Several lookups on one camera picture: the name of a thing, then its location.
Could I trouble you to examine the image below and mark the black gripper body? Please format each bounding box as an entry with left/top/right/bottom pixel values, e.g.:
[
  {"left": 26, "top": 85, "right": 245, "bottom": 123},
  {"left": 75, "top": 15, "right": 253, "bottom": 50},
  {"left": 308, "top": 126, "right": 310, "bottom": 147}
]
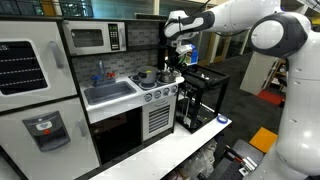
[{"left": 169, "top": 49, "right": 188, "bottom": 69}]

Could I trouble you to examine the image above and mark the small silver pot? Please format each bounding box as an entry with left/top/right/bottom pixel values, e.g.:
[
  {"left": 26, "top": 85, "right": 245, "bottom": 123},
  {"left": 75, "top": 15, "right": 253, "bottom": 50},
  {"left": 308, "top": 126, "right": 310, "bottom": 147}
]
[{"left": 159, "top": 75, "right": 178, "bottom": 85}]

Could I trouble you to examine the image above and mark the large grey pot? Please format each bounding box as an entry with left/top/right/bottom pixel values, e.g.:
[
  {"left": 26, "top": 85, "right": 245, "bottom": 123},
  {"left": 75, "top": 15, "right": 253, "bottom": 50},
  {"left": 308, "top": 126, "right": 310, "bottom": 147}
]
[{"left": 136, "top": 65, "right": 159, "bottom": 85}]

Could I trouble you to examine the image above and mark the white kitchen utensil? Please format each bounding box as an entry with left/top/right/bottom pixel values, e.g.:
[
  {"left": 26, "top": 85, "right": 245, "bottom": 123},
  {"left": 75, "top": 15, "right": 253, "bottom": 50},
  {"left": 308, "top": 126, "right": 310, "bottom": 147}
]
[{"left": 163, "top": 55, "right": 171, "bottom": 70}]

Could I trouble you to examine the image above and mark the blue white container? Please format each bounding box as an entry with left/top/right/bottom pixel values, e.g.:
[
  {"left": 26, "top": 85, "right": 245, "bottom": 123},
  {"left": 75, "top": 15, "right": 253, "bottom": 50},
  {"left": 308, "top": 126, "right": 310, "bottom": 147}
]
[{"left": 186, "top": 43, "right": 200, "bottom": 66}]

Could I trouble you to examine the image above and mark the white toy oven door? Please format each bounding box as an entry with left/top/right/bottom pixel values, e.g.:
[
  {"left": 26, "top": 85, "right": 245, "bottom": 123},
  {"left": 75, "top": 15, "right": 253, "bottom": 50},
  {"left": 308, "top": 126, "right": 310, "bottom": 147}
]
[{"left": 141, "top": 94, "right": 178, "bottom": 142}]

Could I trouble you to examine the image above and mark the grey toy sink basin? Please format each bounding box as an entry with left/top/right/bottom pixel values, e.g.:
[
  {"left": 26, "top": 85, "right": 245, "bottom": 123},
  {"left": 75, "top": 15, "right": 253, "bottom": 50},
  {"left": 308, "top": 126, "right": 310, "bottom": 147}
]
[{"left": 83, "top": 80, "right": 138, "bottom": 106}]

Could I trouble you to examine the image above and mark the blue tape roll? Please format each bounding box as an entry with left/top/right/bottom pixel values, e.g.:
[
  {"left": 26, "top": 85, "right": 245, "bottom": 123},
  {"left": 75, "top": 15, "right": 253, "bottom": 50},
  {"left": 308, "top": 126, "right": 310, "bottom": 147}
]
[{"left": 216, "top": 114, "right": 230, "bottom": 125}]

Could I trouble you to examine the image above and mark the grey toy faucet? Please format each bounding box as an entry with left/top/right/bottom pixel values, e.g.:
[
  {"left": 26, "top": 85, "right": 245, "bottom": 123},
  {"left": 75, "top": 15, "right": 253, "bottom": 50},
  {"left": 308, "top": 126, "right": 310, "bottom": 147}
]
[{"left": 96, "top": 58, "right": 108, "bottom": 82}]

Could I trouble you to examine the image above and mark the white black toy kitchen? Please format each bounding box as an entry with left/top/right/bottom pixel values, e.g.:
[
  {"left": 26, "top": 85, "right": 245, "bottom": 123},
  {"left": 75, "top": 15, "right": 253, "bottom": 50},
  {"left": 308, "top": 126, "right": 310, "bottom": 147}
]
[{"left": 0, "top": 14, "right": 186, "bottom": 180}]

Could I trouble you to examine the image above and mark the toy microwave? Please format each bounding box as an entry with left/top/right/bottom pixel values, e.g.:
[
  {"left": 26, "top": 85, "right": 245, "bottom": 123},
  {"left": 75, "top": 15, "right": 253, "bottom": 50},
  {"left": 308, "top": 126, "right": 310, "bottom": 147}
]
[{"left": 61, "top": 19, "right": 128, "bottom": 57}]

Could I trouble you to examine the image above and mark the white cabinet panel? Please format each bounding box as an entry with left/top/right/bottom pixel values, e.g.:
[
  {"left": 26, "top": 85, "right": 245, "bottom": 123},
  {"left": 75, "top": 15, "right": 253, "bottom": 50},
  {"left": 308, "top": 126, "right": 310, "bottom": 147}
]
[{"left": 239, "top": 51, "right": 278, "bottom": 96}]

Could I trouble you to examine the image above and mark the clear plastic bag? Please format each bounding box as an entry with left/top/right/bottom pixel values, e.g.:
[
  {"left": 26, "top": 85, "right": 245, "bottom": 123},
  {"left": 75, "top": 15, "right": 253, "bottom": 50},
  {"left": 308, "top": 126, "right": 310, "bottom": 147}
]
[{"left": 179, "top": 139, "right": 218, "bottom": 180}]

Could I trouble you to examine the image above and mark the red floor mat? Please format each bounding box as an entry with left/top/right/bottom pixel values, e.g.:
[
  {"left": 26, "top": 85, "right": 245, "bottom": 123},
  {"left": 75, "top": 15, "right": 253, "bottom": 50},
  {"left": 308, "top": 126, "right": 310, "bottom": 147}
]
[{"left": 256, "top": 89, "right": 286, "bottom": 107}]

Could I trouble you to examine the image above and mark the wooden shelf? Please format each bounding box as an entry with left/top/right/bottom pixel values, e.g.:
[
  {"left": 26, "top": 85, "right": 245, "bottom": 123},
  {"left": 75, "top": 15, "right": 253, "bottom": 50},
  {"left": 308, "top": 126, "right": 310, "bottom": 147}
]
[{"left": 265, "top": 58, "right": 288, "bottom": 89}]

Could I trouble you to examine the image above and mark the orange black clamp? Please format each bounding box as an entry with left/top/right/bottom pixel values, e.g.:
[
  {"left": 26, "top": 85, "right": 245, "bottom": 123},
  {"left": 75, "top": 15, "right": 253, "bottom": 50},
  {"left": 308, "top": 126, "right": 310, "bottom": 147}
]
[{"left": 225, "top": 145, "right": 249, "bottom": 167}]

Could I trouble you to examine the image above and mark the white freezer door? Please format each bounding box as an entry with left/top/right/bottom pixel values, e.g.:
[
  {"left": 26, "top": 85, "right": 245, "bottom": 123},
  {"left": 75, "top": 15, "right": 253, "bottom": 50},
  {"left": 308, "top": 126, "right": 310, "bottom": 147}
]
[{"left": 0, "top": 19, "right": 80, "bottom": 113}]

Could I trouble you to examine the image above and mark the yellow box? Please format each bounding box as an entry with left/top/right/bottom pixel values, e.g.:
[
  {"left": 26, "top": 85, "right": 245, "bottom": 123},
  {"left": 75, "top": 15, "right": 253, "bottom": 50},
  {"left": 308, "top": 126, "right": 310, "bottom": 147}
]
[{"left": 248, "top": 126, "right": 279, "bottom": 155}]

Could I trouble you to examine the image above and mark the grey ice dispenser panel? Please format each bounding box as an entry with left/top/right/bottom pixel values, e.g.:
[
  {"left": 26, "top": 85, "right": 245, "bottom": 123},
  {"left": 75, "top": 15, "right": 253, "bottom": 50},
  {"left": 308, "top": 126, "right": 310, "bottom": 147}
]
[{"left": 21, "top": 110, "right": 72, "bottom": 153}]

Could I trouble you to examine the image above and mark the white fridge door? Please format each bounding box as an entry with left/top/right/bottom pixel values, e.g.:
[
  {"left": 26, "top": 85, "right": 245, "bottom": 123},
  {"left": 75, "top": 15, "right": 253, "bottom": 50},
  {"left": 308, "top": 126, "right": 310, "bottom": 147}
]
[{"left": 0, "top": 96, "right": 102, "bottom": 180}]

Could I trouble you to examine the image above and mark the black wire rack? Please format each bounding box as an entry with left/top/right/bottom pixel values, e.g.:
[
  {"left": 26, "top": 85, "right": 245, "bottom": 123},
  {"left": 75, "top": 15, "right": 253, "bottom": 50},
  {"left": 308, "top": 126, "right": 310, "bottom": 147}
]
[{"left": 174, "top": 64, "right": 232, "bottom": 135}]

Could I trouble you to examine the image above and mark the grey fridge door handle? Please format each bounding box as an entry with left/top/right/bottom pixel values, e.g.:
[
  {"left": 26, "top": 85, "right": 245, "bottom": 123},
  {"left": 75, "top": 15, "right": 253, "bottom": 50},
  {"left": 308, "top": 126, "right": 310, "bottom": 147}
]
[{"left": 76, "top": 119, "right": 89, "bottom": 138}]

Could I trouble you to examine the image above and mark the grey freezer door handle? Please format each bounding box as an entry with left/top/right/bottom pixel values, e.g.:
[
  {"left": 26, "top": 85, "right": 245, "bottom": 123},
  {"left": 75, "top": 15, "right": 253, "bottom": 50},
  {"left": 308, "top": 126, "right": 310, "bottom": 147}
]
[{"left": 49, "top": 39, "right": 65, "bottom": 70}]

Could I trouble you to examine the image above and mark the aluminium corner bracket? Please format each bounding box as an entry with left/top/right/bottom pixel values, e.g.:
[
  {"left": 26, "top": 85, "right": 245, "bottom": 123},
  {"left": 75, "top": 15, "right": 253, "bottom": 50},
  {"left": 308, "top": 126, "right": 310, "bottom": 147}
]
[{"left": 239, "top": 155, "right": 258, "bottom": 177}]

